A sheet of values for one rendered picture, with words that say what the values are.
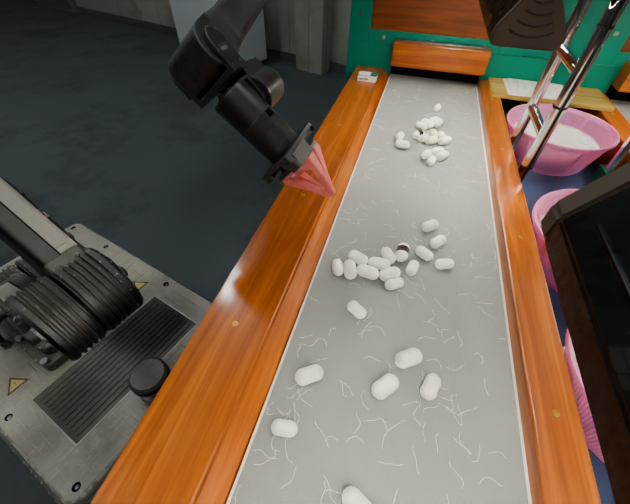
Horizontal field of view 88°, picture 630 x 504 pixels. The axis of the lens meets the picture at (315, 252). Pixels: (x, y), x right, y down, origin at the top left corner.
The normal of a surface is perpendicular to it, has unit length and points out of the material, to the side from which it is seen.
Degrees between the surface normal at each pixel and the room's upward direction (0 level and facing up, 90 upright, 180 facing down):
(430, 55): 90
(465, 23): 90
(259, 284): 0
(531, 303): 0
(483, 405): 0
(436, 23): 90
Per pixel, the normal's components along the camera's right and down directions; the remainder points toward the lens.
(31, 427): 0.02, -0.68
